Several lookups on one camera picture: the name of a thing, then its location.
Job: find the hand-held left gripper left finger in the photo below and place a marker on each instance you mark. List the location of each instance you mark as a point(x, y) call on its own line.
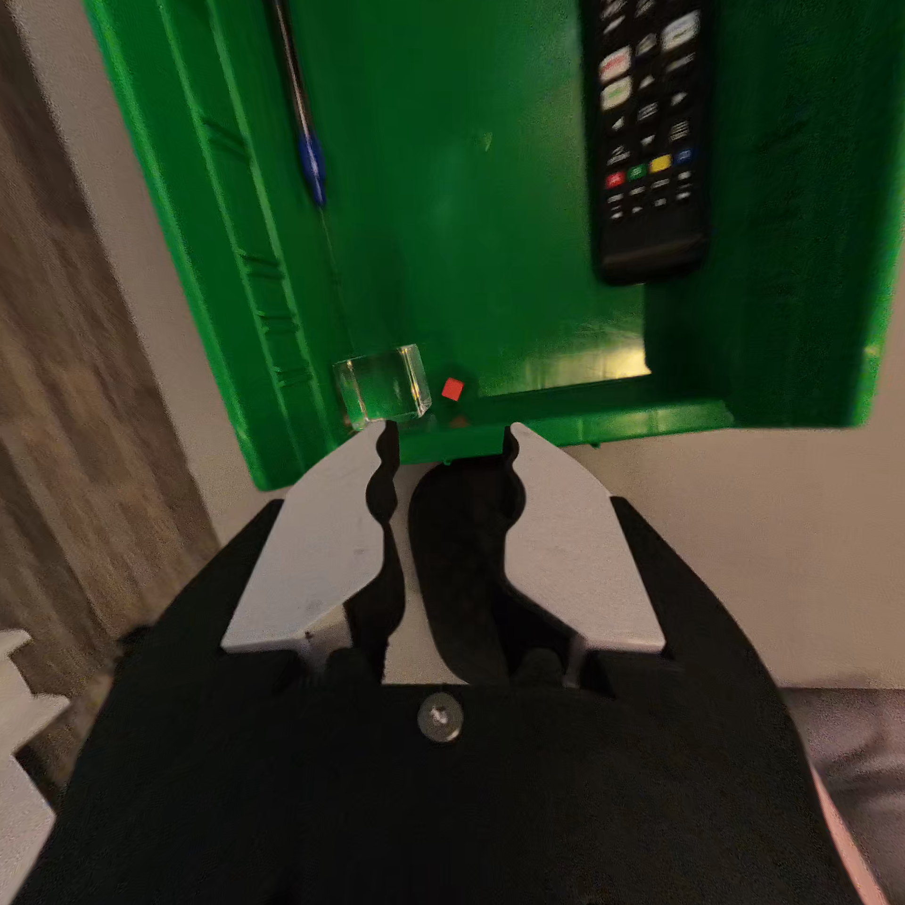
point(311, 551)

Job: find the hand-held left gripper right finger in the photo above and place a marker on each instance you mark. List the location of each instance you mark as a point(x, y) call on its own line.
point(580, 558)

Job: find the green plastic bin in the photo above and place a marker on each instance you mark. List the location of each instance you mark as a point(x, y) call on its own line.
point(459, 212)

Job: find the grey desk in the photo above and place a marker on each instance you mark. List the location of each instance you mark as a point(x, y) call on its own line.
point(742, 551)

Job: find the clear plastic cube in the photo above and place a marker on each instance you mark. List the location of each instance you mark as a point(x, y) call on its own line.
point(382, 385)

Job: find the small red cube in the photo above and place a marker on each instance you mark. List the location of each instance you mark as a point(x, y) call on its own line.
point(452, 389)

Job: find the blue pen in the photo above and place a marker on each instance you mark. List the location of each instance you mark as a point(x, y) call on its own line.
point(311, 155)

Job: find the black remote control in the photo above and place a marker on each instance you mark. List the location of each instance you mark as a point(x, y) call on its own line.
point(647, 141)

